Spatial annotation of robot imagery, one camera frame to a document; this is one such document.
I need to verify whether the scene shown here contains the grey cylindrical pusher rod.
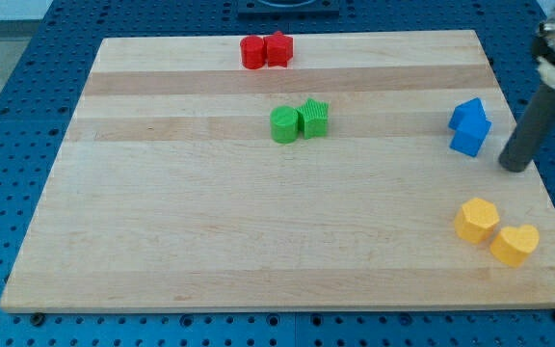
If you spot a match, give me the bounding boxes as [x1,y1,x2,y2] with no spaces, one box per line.
[498,82,555,173]

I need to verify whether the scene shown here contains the green cylinder block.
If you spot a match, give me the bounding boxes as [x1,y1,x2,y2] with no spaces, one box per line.
[270,106,299,144]

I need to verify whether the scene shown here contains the blue cube block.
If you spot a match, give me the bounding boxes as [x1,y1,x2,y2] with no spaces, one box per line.
[449,118,491,157]

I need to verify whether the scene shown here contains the yellow heart block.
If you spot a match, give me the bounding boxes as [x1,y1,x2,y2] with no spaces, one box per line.
[489,225,540,268]

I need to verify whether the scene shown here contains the blue triangle block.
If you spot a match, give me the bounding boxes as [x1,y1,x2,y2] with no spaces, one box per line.
[448,97,487,130]

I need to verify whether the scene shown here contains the wooden board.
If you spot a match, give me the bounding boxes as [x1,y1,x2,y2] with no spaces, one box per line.
[0,30,555,313]

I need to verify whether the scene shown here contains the green star block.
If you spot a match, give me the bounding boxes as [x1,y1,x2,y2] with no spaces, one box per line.
[297,98,329,140]

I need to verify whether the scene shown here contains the yellow hexagon block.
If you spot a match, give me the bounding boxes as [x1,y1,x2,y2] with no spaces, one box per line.
[454,198,500,244]

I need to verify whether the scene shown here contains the red star block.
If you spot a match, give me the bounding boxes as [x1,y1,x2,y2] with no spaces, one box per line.
[263,31,294,67]

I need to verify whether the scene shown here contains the red cylinder block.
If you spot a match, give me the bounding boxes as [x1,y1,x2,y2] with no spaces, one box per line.
[240,36,266,69]

